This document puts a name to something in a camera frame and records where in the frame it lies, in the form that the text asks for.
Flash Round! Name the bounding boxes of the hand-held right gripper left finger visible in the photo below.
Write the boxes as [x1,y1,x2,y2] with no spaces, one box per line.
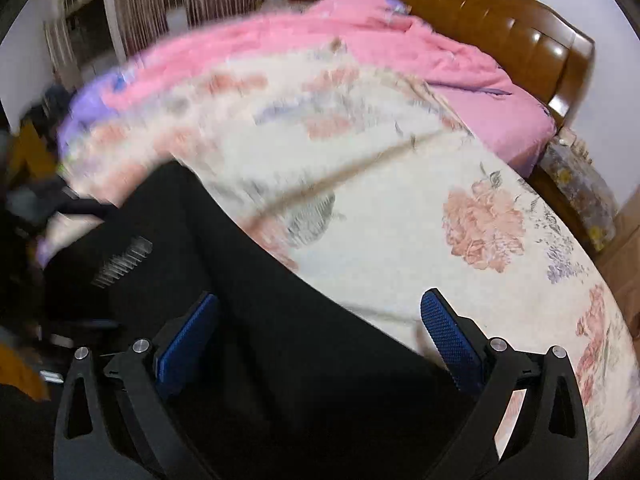
[52,291,221,480]

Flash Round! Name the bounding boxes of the nightstand with floral cover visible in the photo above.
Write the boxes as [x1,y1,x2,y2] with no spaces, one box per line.
[537,129,619,257]

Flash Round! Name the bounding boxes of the purple sheet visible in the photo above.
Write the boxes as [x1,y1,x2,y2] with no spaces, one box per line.
[56,70,132,162]

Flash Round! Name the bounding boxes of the wooden headboard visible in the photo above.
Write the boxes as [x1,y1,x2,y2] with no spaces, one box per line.
[365,0,597,133]

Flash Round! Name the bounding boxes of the pink quilt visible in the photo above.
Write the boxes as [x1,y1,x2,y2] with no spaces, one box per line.
[120,0,558,177]

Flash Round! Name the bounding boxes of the black pants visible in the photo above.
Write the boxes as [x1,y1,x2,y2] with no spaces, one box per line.
[35,160,482,480]

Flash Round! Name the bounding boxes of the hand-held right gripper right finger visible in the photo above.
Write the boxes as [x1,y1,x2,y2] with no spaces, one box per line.
[420,287,590,480]

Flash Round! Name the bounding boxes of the white window frame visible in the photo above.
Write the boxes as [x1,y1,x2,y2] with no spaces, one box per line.
[42,0,127,82]

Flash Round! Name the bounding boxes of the orange cloth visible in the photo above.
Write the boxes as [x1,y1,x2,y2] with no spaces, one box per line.
[9,122,59,182]
[0,342,52,403]

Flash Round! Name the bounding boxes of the floral bed sheet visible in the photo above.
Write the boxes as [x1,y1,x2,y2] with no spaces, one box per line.
[57,47,633,480]

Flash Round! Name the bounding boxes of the brown patterned curtain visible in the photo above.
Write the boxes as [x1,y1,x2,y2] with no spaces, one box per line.
[112,0,268,59]

